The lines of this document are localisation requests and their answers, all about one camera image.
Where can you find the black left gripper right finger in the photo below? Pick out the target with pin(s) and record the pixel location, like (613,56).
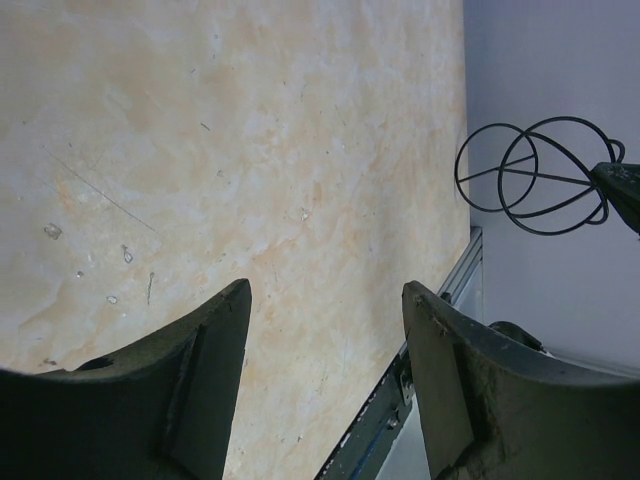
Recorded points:
(493,408)

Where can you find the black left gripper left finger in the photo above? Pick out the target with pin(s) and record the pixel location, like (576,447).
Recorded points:
(159,408)

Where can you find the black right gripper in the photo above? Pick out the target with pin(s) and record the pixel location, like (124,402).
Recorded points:
(618,183)

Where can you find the aluminium frame rail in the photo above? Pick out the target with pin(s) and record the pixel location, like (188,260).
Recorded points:
(464,288)

